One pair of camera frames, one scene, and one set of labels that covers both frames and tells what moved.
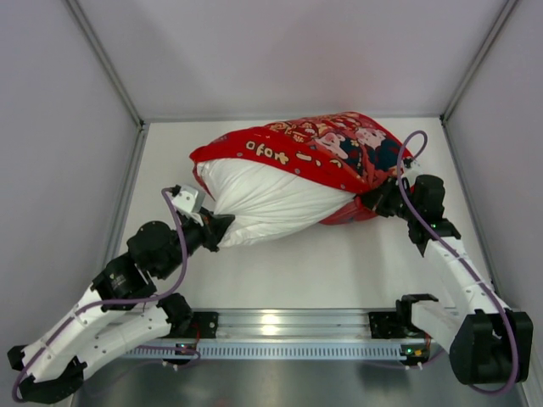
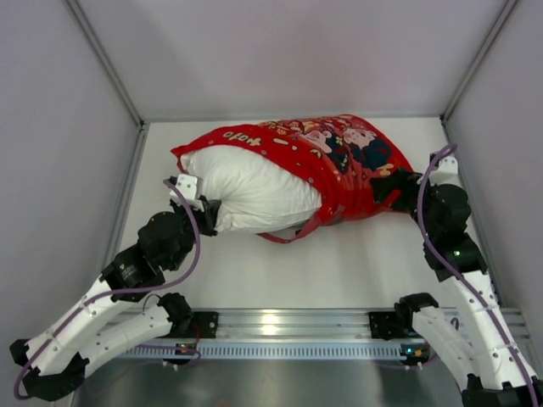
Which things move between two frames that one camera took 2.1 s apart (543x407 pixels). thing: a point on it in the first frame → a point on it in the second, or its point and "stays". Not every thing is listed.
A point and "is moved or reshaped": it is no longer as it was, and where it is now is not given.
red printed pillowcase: (340, 149) is moved or reshaped
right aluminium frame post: (478, 57) stays
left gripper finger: (220, 222) → (212, 206)
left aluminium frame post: (143, 126) stays
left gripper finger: (213, 239) → (207, 226)
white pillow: (264, 203) is moved or reshaped
